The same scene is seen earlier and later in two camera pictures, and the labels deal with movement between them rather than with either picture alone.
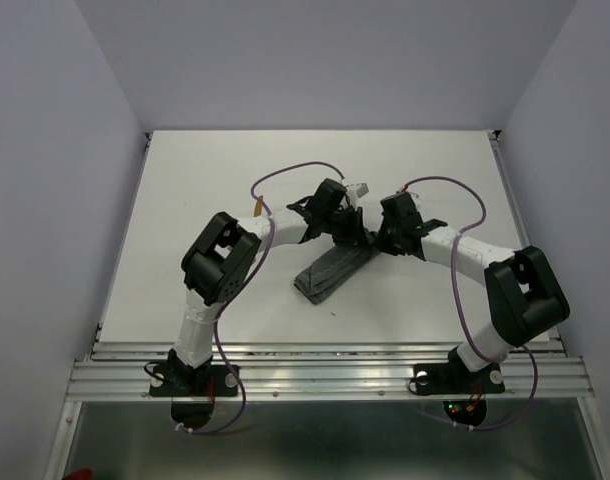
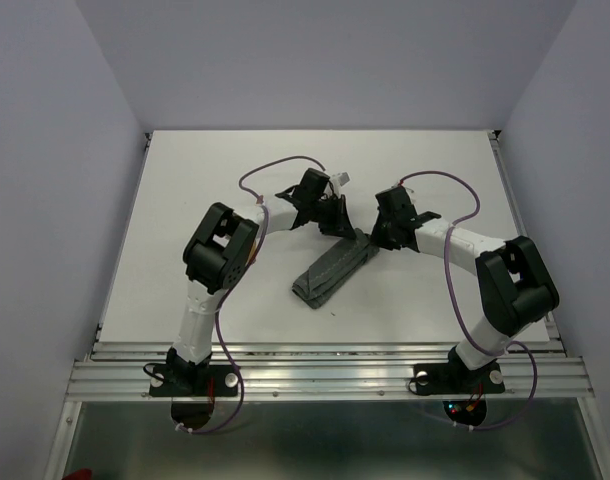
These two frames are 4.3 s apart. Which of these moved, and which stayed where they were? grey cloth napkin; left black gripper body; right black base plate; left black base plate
Moved: left black gripper body
Stayed: left black base plate; right black base plate; grey cloth napkin
